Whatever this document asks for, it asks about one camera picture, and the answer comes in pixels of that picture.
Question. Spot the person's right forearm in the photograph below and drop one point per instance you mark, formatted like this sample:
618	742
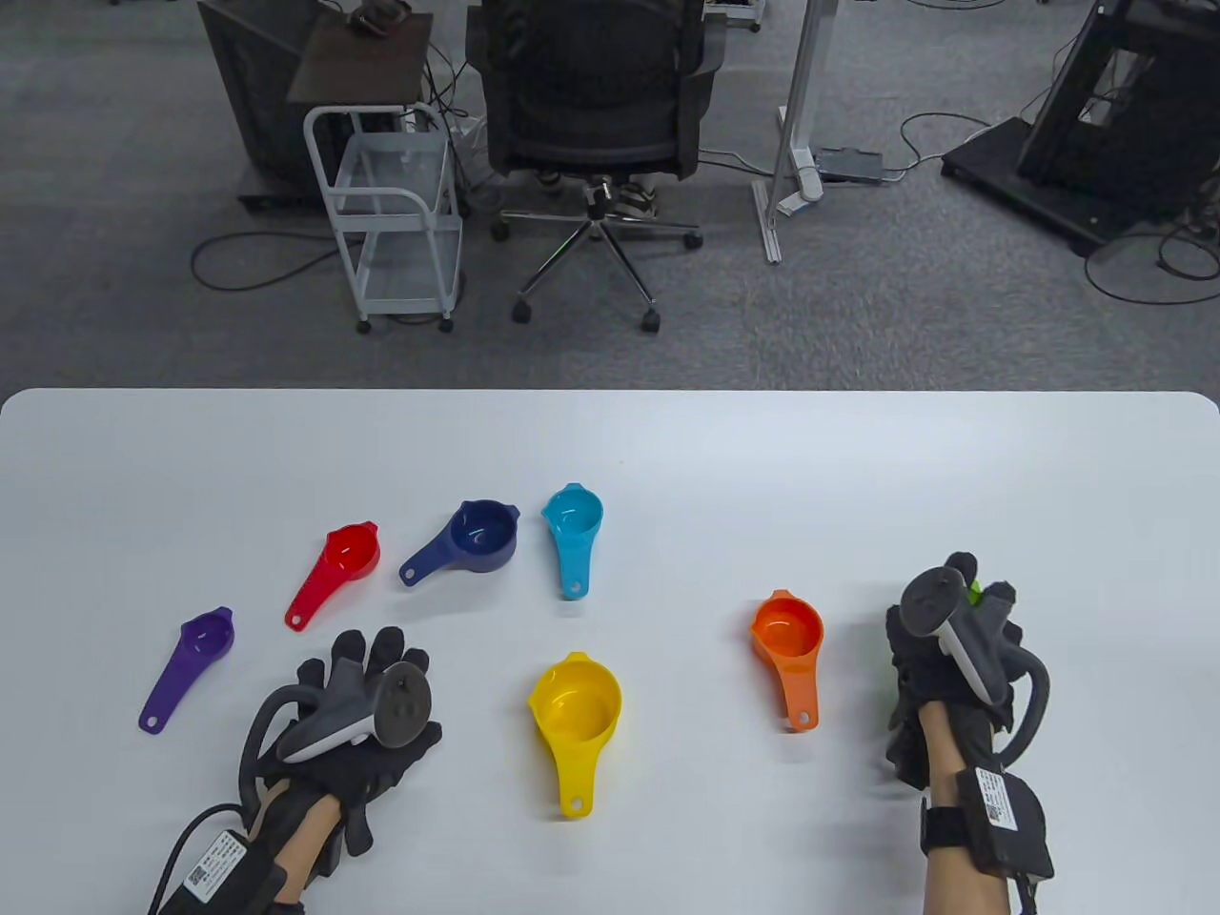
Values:
944	743

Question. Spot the white rolling cart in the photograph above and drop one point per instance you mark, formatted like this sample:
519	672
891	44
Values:
396	164

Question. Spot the yellow plastic measuring cup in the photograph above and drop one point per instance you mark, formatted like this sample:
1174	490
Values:
572	713

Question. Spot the person's left forearm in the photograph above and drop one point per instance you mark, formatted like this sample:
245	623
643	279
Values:
310	843

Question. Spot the black cabinet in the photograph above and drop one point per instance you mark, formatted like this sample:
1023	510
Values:
257	95

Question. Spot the white wheeled base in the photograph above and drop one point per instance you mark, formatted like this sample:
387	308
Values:
734	10

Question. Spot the brown side table top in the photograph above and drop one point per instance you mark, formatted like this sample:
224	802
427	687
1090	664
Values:
362	59

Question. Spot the green plastic measuring cup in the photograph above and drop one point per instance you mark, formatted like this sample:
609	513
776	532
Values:
974	593

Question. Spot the black equipment stand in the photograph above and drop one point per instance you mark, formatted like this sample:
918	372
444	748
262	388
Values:
1096	143

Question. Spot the orange plastic measuring cup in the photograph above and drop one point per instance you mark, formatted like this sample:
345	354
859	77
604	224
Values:
786	637

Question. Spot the red plastic measuring cup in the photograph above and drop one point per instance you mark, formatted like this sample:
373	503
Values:
348	553

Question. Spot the black right wrist sensor box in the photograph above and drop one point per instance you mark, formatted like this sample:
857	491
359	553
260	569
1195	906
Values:
1001	815

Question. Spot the light blue plastic measuring cup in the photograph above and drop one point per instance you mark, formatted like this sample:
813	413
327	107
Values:
573	534

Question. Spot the navy blue plastic measuring cup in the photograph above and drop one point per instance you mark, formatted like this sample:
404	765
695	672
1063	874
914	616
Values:
481	536

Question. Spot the white metal desk leg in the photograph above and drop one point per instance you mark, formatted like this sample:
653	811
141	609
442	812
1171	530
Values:
796	95

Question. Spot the black mesh office chair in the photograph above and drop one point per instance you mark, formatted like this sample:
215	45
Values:
591	86

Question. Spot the grey hand controller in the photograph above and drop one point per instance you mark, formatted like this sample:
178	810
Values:
929	600
400	710

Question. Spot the dark object on side table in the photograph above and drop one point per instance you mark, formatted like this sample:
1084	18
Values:
379	14

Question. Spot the grey right hand controller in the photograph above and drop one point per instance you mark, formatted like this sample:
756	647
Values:
929	600

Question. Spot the grey left hand controller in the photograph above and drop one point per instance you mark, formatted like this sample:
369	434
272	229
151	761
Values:
400	710

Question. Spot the black left wrist sensor box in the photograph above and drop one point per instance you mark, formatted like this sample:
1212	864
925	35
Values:
214	863

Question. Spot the black wrist sensor box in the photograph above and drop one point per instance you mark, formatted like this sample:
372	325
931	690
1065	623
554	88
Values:
1001	815
214	863

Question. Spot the purple plastic measuring cup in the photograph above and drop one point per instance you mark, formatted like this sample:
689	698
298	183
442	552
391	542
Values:
181	672

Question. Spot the black power adapter box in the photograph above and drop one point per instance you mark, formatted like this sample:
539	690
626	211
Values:
851	164

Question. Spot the person's left hand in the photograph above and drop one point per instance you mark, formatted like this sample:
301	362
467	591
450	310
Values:
389	643

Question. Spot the person's right hand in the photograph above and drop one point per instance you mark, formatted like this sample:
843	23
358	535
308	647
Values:
910	667

